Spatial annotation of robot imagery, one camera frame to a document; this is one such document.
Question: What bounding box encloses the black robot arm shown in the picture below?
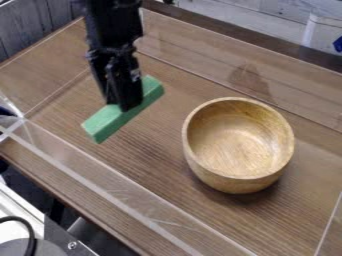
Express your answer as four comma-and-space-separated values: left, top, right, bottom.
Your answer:
80, 0, 143, 112

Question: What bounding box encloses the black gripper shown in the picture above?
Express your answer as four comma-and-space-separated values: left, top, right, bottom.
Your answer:
85, 19, 143, 112

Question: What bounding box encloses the grey metal bracket with screw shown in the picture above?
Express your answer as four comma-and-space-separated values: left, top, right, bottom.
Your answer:
42, 218, 98, 256

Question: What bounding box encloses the white container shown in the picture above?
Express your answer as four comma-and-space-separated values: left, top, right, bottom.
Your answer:
301, 13, 342, 56

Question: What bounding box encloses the brown wooden bowl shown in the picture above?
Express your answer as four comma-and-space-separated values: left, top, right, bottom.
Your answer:
181, 97, 295, 194

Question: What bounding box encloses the clear acrylic front wall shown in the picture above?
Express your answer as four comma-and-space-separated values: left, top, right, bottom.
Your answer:
0, 98, 256, 256

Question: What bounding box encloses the green rectangular block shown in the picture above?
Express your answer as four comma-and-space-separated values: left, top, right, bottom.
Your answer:
81, 75, 164, 144

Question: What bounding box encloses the black cable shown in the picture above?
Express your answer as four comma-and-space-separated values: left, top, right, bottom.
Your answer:
0, 215, 37, 256

